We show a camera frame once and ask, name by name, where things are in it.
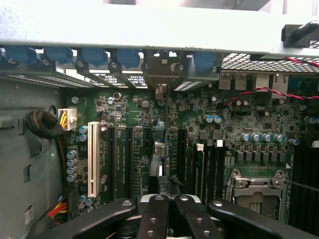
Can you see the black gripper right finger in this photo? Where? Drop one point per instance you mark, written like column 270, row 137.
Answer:
column 192, row 219

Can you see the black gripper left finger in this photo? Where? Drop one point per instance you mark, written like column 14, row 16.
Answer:
column 154, row 219

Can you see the black RAM slot white clip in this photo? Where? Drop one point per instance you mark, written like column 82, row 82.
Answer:
column 219, row 169

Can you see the long black expansion slot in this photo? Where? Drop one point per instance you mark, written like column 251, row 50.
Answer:
column 182, row 152
column 112, row 161
column 129, row 161

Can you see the metal CPU socket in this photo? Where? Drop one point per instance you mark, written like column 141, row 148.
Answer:
column 254, row 196

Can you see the short black expansion slot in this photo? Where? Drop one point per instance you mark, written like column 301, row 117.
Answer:
column 147, row 140

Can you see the white expansion slot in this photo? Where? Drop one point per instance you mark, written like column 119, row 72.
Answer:
column 93, row 159

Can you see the green motherboard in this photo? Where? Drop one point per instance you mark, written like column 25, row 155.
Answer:
column 139, row 107

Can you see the thin silver locking lever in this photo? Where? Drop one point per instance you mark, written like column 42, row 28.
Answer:
column 301, row 185

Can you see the white barcode sticker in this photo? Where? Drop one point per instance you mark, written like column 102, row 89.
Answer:
column 29, row 214

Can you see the white power connector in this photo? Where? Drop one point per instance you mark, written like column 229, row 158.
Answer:
column 71, row 119

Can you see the silver USB port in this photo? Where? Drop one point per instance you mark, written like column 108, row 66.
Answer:
column 225, row 81
column 240, row 81

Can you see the silver rear port block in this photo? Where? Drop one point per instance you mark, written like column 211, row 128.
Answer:
column 262, row 82
column 280, row 84

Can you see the blue slot clip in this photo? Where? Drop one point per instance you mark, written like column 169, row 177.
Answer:
column 94, row 56
column 205, row 62
column 21, row 54
column 59, row 54
column 127, row 57

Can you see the open black PC case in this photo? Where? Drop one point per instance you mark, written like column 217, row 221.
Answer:
column 149, row 25

